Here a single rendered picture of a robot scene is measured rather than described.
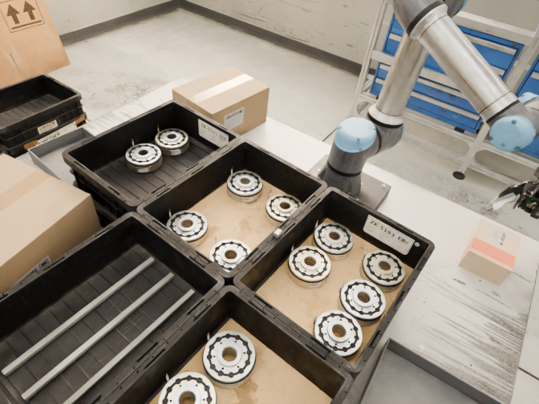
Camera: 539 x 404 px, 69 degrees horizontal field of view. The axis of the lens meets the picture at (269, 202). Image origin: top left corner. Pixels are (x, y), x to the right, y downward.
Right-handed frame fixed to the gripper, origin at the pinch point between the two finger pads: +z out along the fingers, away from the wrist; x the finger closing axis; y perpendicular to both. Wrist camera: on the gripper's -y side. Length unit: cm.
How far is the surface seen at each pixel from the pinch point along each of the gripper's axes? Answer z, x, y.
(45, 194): -3, -100, 73
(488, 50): 7, -34, -142
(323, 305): 4, -31, 53
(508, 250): 9.8, 3.7, 0.4
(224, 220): 4, -65, 47
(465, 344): 17.1, 2.5, 32.5
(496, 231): 9.8, -0.9, -5.3
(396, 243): -0.9, -23.7, 29.6
